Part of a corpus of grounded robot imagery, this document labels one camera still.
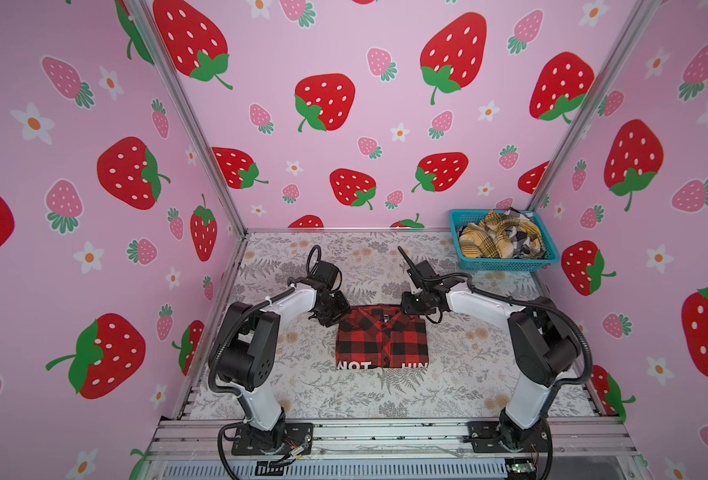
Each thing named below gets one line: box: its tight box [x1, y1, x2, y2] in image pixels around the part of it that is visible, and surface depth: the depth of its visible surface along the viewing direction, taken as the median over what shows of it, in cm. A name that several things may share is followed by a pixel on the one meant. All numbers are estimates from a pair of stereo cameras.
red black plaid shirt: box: [336, 304, 430, 370], surface depth 89 cm
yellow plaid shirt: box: [459, 209, 546, 260], surface depth 106 cm
